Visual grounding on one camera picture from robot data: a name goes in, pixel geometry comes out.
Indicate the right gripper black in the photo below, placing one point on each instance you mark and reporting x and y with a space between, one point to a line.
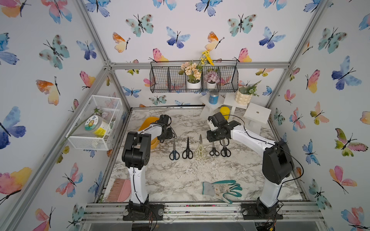
209 136

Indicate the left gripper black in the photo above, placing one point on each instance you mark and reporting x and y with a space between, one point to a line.
169 134

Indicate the long black-handled scissors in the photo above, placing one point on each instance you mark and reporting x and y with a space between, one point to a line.
225 152

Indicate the yellow plastic storage box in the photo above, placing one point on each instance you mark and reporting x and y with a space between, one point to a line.
148 127

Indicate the small black-handled scissors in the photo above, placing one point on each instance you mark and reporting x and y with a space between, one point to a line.
214 152

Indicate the dark blue-handled scissors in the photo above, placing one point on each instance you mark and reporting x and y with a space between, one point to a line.
174 155

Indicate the black scissors wide handles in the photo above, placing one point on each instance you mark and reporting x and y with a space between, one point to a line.
187 153

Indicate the cream-handled kitchen scissors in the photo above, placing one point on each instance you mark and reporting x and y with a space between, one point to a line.
200 152

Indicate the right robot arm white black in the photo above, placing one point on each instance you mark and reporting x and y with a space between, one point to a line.
277 163

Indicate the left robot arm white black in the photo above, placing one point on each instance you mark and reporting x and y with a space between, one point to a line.
136 154

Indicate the yellow plastic bottle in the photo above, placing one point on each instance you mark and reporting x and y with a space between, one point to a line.
225 111

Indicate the blue tin can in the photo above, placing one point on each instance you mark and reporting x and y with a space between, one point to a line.
213 97

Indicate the white stepped display stand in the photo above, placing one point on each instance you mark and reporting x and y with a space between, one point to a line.
257 116

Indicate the cream pot with green plant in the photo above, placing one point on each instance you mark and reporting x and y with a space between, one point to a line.
245 93

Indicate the purple flowers in white pot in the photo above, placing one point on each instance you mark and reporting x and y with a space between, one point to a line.
212 79

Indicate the teal grey gardening glove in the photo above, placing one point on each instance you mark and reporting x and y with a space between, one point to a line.
221 189

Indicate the beige flowers in white pot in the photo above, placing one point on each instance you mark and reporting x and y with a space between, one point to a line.
193 75

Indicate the round green-lidded jar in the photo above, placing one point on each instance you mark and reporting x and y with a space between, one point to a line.
97 126

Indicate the pink dustpan brush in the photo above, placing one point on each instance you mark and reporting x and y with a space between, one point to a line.
120 191

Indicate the yellow artificial flower stem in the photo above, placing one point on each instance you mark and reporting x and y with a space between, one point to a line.
205 58

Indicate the black wire wall basket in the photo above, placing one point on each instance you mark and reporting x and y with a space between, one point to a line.
164 77

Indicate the clear acrylic wall box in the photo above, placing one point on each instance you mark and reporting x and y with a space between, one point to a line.
110 109

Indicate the aluminium front rail frame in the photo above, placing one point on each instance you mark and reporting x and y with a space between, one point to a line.
198 212

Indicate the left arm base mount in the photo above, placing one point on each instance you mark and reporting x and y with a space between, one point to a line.
146 211

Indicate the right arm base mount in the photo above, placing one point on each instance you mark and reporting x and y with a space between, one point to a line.
258 211

